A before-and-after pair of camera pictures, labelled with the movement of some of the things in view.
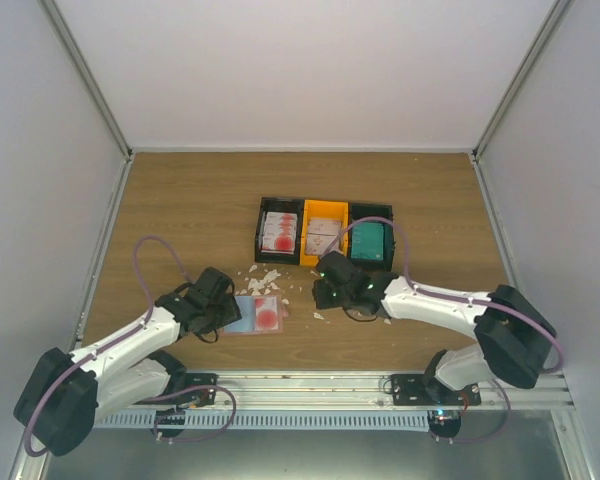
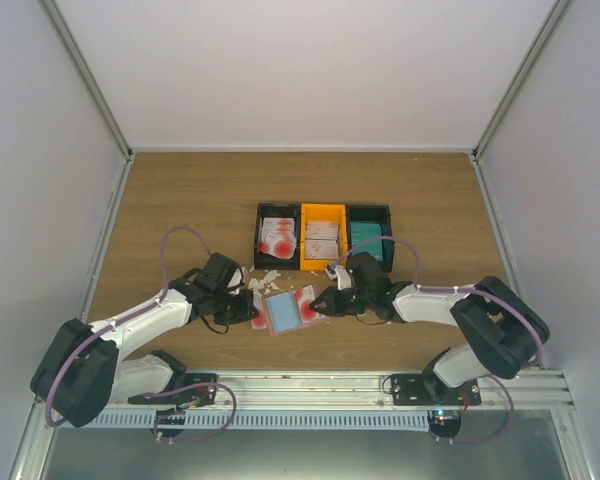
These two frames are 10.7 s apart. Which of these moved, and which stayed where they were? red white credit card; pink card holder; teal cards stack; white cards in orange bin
Moved: pink card holder; red white credit card
Stayed: teal cards stack; white cards in orange bin
